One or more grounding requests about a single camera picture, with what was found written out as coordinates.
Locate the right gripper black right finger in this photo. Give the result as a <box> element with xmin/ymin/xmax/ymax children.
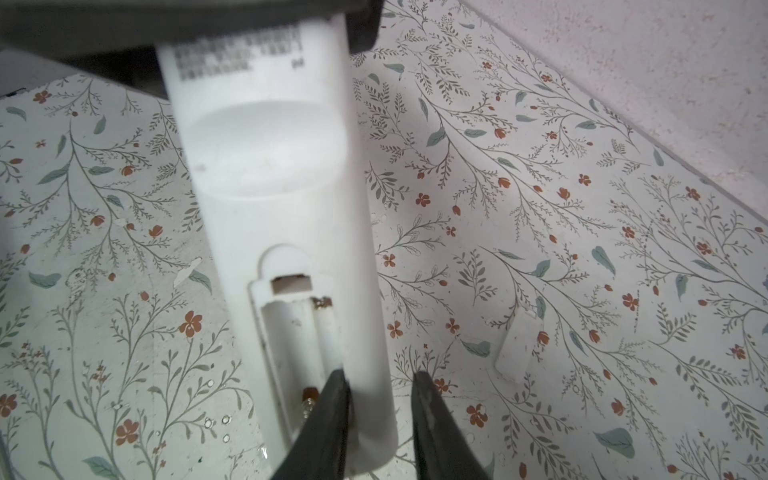
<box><xmin>411</xmin><ymin>371</ymin><xmax>488</xmax><ymax>479</ymax></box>

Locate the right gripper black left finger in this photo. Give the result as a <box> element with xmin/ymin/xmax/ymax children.
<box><xmin>272</xmin><ymin>369</ymin><xmax>351</xmax><ymax>480</ymax></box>

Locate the white battery compartment cover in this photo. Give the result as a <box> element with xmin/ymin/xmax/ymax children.
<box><xmin>494</xmin><ymin>309</ymin><xmax>541</xmax><ymax>385</ymax></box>

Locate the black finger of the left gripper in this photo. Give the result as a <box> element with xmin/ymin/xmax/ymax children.
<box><xmin>1</xmin><ymin>0</ymin><xmax>383</xmax><ymax>60</ymax></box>

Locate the white remote control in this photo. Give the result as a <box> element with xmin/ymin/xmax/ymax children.
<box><xmin>157</xmin><ymin>14</ymin><xmax>398</xmax><ymax>475</ymax></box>

